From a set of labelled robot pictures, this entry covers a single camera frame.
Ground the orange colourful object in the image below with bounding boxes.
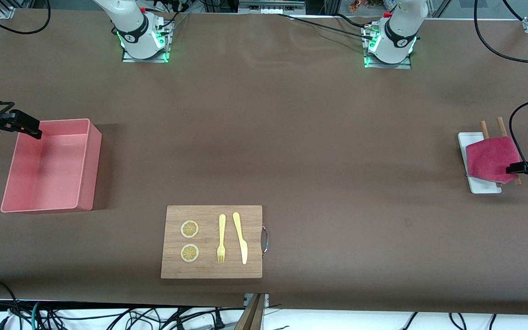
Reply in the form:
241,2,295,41
349,0,394,13

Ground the metal table bracket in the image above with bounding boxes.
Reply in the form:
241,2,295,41
244,293,270,308

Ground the yellow plastic fork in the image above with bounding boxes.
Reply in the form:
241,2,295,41
217,214,226,264

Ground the white rack base tray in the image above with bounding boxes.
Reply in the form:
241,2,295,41
457,132,503,194

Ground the wooden cutting board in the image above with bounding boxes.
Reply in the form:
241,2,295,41
160,205,263,279

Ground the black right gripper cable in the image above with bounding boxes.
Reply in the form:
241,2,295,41
0,0,52,116

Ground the pink plastic bin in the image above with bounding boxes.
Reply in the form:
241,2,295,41
0,118,103,214

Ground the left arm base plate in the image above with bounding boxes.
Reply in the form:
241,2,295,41
363,25,412,70

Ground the black cable across table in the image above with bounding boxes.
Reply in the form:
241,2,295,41
277,13,377,40

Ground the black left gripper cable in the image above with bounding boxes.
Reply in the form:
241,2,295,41
473,0,528,184

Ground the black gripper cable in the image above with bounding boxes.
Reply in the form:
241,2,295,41
0,0,52,116
473,0,528,184

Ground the red cloth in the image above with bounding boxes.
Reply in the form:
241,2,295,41
465,136,522,184

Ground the yellow plastic knife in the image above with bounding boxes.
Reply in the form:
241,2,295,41
232,212,248,265

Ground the silver power strip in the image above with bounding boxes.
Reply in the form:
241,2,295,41
238,0,306,14

